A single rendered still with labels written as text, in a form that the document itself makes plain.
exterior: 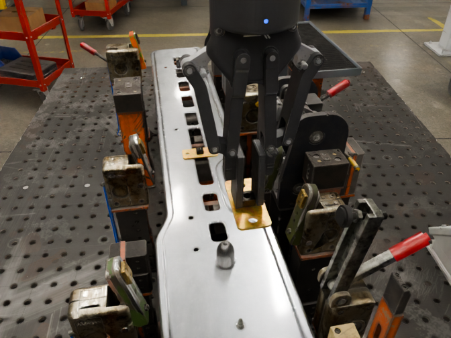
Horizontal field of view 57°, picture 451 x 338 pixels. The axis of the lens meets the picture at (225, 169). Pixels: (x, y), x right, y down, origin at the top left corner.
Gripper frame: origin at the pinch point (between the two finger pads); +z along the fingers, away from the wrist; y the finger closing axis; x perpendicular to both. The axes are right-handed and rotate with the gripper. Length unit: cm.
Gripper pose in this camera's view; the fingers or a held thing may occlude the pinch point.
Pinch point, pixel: (247, 174)
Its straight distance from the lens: 45.2
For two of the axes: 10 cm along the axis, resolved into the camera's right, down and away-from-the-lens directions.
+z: 0.0, 8.0, 6.0
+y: -9.8, 1.1, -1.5
